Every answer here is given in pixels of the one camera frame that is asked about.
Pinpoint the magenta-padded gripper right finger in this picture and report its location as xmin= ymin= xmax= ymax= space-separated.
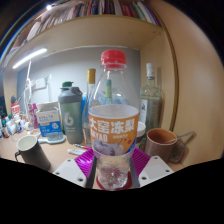
xmin=128 ymin=147 xmax=175 ymax=189

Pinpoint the white wall power outlet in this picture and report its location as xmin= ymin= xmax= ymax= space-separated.
xmin=34 ymin=78 xmax=47 ymax=90

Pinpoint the flat round red coaster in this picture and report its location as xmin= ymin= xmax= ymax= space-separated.
xmin=95 ymin=171 xmax=133 ymax=192

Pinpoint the red and white canister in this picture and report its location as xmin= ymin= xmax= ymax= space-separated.
xmin=10 ymin=102 xmax=21 ymax=116

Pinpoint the grey shaker bottle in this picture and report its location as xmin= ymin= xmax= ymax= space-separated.
xmin=57 ymin=86 xmax=84 ymax=145

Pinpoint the magenta pouch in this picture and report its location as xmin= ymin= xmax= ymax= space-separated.
xmin=29 ymin=103 xmax=39 ymax=129

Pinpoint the teal hair brush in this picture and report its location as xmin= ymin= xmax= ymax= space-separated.
xmin=37 ymin=132 xmax=67 ymax=145

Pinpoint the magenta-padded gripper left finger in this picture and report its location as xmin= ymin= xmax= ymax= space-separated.
xmin=52 ymin=148 xmax=98 ymax=190

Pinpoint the tall clear glass bottle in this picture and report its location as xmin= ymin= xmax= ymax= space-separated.
xmin=138 ymin=62 xmax=166 ymax=149

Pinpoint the pink pen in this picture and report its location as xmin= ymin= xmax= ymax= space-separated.
xmin=72 ymin=143 xmax=92 ymax=150

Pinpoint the white and blue carton box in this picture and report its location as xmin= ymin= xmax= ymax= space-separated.
xmin=35 ymin=101 xmax=64 ymax=138

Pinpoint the white light bar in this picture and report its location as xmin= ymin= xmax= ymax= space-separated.
xmin=12 ymin=47 xmax=49 ymax=70

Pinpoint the metal spoon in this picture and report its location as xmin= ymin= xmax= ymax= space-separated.
xmin=164 ymin=130 xmax=196 ymax=145

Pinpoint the white marker pen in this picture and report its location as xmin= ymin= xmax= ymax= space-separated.
xmin=67 ymin=148 xmax=87 ymax=156

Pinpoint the clear bottle with red cap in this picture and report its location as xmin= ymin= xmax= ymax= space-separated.
xmin=87 ymin=49 xmax=141 ymax=192

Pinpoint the brown jar with white lid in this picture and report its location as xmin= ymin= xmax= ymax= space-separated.
xmin=136 ymin=121 xmax=148 ymax=146

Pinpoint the black mug with white inside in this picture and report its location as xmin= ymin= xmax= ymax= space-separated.
xmin=14 ymin=134 xmax=52 ymax=173

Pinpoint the brown mug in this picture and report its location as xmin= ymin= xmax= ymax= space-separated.
xmin=143 ymin=128 xmax=186 ymax=164

